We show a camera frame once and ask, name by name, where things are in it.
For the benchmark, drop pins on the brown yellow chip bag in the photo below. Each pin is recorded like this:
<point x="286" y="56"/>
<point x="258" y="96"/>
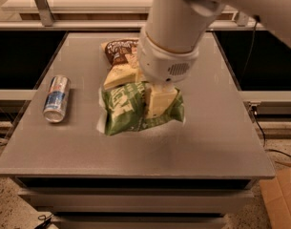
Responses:
<point x="124" y="66"/>

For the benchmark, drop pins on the cardboard box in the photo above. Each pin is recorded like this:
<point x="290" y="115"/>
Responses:
<point x="276" y="194"/>

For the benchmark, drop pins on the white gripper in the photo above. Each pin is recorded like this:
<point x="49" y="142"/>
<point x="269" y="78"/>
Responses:
<point x="162" y="64"/>

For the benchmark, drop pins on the metal frame railing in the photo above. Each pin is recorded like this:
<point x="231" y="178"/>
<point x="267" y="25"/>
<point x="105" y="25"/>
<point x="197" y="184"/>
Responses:
<point x="73" y="15"/>

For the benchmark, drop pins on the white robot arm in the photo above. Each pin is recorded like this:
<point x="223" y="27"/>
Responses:
<point x="168" y="47"/>

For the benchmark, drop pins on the silver blue redbull can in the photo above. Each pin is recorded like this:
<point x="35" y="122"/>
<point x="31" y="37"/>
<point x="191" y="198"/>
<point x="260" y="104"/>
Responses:
<point x="55" y="106"/>

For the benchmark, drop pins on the grey drawer cabinet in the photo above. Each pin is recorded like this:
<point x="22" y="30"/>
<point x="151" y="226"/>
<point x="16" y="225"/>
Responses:
<point x="179" y="175"/>

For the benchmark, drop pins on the green jalapeno chip bag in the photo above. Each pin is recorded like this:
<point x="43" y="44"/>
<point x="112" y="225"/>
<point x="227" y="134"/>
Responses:
<point x="122" y="109"/>

